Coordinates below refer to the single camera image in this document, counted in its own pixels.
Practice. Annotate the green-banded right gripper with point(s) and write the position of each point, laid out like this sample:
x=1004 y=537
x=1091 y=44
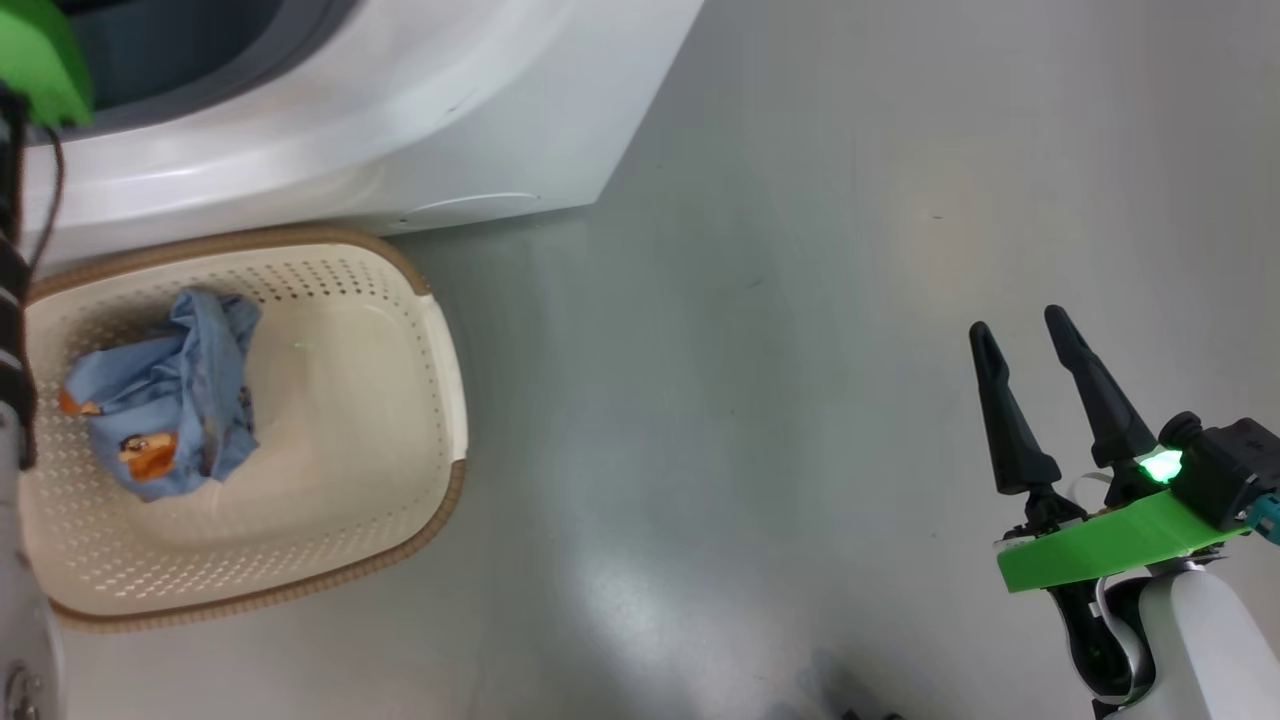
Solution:
x=1100 y=550

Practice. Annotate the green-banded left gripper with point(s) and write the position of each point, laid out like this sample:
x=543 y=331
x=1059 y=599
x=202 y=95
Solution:
x=45 y=70

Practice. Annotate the blue orange-print garment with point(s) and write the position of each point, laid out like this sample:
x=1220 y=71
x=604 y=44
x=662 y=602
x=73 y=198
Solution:
x=170 y=400

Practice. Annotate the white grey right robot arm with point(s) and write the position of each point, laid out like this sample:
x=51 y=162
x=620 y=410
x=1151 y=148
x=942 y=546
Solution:
x=1200 y=650

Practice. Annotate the grey rubber door gasket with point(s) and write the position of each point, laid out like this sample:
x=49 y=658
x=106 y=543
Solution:
x=200 y=50

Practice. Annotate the white front-load washing machine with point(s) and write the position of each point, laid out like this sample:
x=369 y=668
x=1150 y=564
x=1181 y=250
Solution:
x=400 y=100

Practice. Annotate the cream perforated laundry basket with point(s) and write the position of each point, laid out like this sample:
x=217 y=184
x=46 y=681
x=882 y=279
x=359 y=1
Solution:
x=340 y=450

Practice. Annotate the round white filter cover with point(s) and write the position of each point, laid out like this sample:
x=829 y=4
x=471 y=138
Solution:
x=480 y=207

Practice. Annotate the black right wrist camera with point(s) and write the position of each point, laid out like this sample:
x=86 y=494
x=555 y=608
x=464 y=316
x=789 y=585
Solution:
x=1230 y=470

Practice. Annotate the teal right camera connector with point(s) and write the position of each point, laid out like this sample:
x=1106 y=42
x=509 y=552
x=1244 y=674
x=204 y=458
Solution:
x=1268 y=518

